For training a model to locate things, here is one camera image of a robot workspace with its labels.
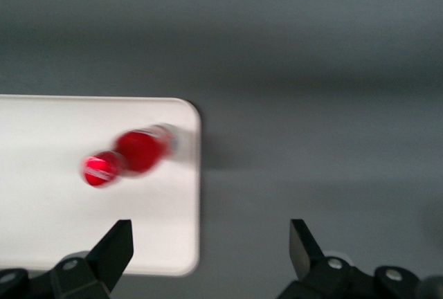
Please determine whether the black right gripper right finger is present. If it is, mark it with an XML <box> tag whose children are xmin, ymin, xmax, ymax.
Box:
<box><xmin>276</xmin><ymin>219</ymin><xmax>443</xmax><ymax>299</ymax></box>

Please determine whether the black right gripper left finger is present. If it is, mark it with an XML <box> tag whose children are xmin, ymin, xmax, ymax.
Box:
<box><xmin>0</xmin><ymin>219</ymin><xmax>134</xmax><ymax>299</ymax></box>

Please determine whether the red coke bottle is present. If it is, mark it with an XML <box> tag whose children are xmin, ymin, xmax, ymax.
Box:
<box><xmin>80</xmin><ymin>123</ymin><xmax>181</xmax><ymax>188</ymax></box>

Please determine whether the beige plastic tray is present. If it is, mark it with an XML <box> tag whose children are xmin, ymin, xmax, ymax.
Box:
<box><xmin>0</xmin><ymin>94</ymin><xmax>203</xmax><ymax>278</ymax></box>

